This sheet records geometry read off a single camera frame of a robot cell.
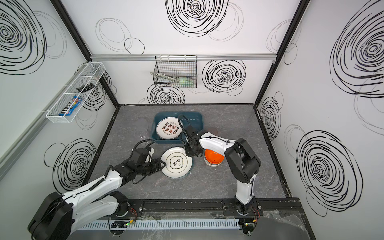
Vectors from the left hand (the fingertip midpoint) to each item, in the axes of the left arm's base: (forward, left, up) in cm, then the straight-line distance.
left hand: (165, 166), depth 83 cm
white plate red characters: (+29, +3, -4) cm, 30 cm away
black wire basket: (+55, -7, +28) cm, 62 cm away
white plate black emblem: (+2, -7, -3) cm, 8 cm away
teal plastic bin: (+38, -14, -5) cm, 41 cm away
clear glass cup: (+20, +19, -4) cm, 28 cm away
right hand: (+9, -11, -2) cm, 14 cm away
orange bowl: (+5, -27, +3) cm, 27 cm away
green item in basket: (+40, -10, +28) cm, 50 cm away
